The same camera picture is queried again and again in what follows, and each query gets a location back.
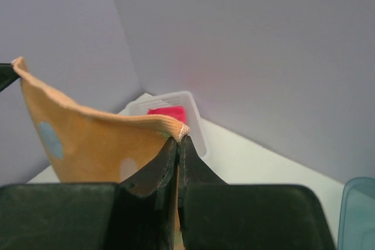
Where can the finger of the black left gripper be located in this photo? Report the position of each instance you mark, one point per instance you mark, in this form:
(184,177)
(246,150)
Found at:
(7,75)

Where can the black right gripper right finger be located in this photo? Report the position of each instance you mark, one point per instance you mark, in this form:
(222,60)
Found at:
(216,215)

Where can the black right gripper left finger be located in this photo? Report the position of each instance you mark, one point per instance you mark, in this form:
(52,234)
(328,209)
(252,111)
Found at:
(138,213)

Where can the orange patterned towel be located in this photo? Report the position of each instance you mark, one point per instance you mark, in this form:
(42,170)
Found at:
(84,144)

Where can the pink towel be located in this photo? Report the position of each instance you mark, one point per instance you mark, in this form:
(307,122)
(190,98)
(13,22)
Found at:
(177,112)

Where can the white perforated plastic basket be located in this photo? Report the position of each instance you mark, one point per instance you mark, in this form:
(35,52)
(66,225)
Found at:
(185,99)

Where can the teal translucent plastic tub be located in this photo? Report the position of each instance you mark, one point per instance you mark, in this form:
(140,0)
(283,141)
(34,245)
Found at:
(356,221)

